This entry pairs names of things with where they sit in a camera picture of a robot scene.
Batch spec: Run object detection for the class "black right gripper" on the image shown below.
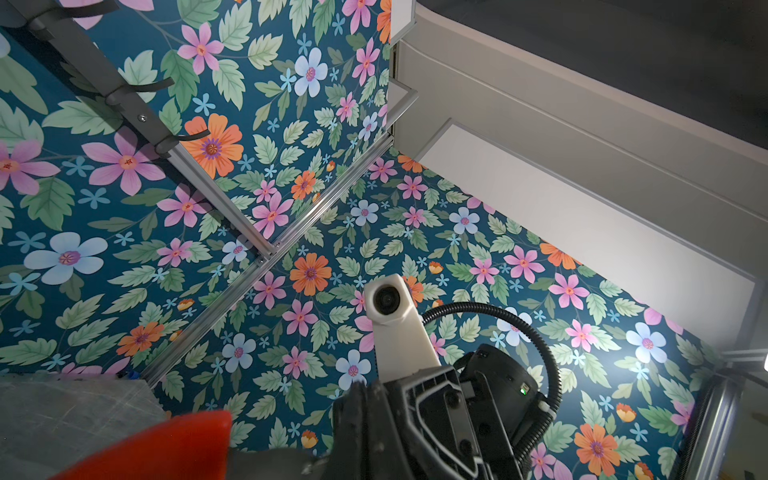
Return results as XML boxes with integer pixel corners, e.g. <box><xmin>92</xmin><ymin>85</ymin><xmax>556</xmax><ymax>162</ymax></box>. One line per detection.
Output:
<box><xmin>384</xmin><ymin>345</ymin><xmax>555</xmax><ymax>479</ymax></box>

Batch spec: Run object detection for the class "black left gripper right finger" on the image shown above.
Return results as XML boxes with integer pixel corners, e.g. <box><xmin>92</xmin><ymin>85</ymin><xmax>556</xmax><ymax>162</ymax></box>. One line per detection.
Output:
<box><xmin>365</xmin><ymin>382</ymin><xmax>414</xmax><ymax>480</ymax></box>

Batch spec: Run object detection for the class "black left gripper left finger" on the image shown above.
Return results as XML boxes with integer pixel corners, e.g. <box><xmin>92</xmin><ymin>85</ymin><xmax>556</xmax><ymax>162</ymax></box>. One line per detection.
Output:
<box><xmin>329</xmin><ymin>383</ymin><xmax>367</xmax><ymax>479</ymax></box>

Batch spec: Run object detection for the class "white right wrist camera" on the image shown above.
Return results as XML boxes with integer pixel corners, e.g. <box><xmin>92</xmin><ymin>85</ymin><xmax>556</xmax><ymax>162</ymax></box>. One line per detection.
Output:
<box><xmin>364</xmin><ymin>274</ymin><xmax>440</xmax><ymax>383</ymax></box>

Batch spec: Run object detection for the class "aluminium frame horizontal rear bar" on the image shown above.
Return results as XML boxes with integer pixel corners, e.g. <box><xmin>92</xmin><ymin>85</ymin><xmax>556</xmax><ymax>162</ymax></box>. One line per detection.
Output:
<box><xmin>168</xmin><ymin>144</ymin><xmax>275</xmax><ymax>257</ymax></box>

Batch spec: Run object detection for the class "aluminium frame post right rear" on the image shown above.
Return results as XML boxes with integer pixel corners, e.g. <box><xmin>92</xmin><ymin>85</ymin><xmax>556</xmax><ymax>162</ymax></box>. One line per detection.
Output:
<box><xmin>141</xmin><ymin>131</ymin><xmax>394</xmax><ymax>388</ymax></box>

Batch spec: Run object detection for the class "black hook rail on frame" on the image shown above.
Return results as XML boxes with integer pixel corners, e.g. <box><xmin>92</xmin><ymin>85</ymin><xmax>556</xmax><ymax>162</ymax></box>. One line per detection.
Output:
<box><xmin>1</xmin><ymin>1</ymin><xmax>210</xmax><ymax>157</ymax></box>

